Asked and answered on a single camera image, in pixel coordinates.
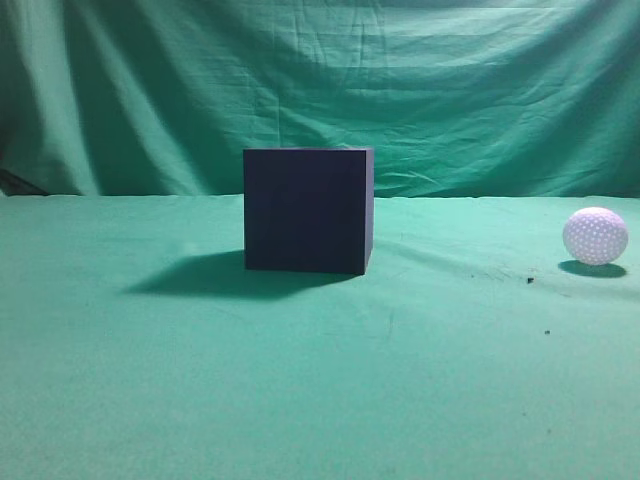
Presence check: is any dark blue cube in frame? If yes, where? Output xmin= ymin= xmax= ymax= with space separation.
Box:
xmin=243 ymin=148 xmax=374 ymax=275

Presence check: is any green backdrop cloth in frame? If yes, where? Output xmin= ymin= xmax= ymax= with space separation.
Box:
xmin=1 ymin=1 xmax=639 ymax=197

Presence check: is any white dimpled golf ball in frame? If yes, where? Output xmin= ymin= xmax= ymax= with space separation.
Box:
xmin=562 ymin=207 xmax=629 ymax=266

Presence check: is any green table cloth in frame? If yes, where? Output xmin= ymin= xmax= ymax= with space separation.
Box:
xmin=1 ymin=195 xmax=639 ymax=479

